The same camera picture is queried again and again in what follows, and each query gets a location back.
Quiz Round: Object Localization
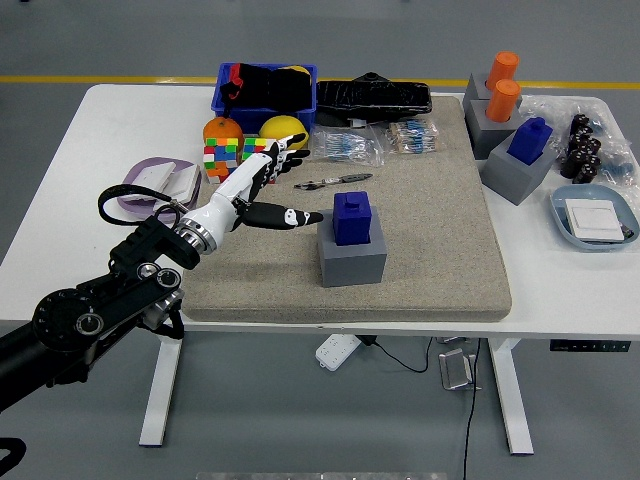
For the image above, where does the clear bag of tan resistors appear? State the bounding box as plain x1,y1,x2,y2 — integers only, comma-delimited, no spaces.
372,119,444,156

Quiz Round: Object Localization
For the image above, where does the black desk control panel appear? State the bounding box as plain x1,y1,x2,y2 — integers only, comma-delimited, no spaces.
549,339,632,353

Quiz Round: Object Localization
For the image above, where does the blue square seal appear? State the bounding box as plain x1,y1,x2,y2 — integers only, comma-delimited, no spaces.
332,191,377,247
507,117,554,166

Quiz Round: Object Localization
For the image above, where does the black plastic-wrapped long item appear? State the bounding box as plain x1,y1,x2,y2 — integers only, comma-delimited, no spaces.
316,71,434,129

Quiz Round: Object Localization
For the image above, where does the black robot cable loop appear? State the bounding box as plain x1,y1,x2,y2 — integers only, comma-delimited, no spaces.
0,437,27,474

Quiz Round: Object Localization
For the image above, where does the white table leg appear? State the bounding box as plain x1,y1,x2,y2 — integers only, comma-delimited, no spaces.
488,337,535,456
138,329,185,448

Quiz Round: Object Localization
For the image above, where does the clear bag of blue resistors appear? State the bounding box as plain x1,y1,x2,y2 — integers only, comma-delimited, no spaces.
307,124,386,167

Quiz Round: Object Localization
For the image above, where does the grey round-hole seal holder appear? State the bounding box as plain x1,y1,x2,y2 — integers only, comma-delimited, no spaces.
464,98,524,161
462,73,524,119

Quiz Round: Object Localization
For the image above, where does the small metal pliers tool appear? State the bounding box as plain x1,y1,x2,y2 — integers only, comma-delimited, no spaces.
293,172,374,191

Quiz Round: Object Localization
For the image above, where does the grey-brown table mat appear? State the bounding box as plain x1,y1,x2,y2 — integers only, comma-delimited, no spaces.
179,94,514,324

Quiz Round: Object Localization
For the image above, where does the multicoloured puzzle cube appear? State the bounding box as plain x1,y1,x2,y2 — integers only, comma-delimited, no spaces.
241,137,274,164
202,137,242,185

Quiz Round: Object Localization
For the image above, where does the orange round seal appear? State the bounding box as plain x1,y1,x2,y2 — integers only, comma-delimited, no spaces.
485,78,522,124
485,50,521,91

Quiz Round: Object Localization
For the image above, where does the purple tray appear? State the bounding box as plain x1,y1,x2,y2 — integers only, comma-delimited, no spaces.
116,156,203,225

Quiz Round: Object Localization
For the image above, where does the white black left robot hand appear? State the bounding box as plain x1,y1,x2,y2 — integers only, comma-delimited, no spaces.
185,133,325,247

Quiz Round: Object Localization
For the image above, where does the white wall switch plate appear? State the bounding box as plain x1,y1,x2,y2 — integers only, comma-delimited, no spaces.
121,161,177,203
564,198,634,245
152,164,201,214

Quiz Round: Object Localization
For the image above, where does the long black floor cable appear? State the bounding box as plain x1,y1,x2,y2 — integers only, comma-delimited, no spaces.
460,338,482,480

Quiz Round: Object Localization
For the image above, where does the light blue tray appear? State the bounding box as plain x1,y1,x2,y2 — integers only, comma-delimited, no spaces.
549,184,640,253

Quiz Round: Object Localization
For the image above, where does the clear bag of blue parts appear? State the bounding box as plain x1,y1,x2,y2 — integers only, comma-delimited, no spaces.
597,144,640,190

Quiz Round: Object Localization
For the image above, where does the blue plastic bin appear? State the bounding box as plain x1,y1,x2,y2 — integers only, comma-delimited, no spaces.
210,61,319,136

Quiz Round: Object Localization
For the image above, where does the black cloth with red trim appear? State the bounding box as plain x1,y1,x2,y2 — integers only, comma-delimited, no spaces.
219,62,314,111

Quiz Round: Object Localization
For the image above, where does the clear bag of black capacitors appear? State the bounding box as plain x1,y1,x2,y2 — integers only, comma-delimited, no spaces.
554,97,631,186

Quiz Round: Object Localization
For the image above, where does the large metal bracket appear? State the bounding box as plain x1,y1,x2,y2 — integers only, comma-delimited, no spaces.
438,348,484,392

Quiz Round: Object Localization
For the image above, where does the grey square-hole seal holder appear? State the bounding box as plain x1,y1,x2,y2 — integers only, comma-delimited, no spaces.
316,219,390,289
481,130,559,206

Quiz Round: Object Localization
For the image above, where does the white power strip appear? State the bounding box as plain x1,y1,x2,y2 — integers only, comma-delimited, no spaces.
314,333,362,372

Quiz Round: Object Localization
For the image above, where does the orange fruit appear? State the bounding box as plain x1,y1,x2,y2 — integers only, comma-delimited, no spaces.
202,116,245,151

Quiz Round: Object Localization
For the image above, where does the black plug with cord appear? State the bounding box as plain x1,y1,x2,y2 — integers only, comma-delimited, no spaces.
360,333,434,374

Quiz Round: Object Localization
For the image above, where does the yellow lemon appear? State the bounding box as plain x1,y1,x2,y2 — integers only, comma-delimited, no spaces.
258,114,310,150

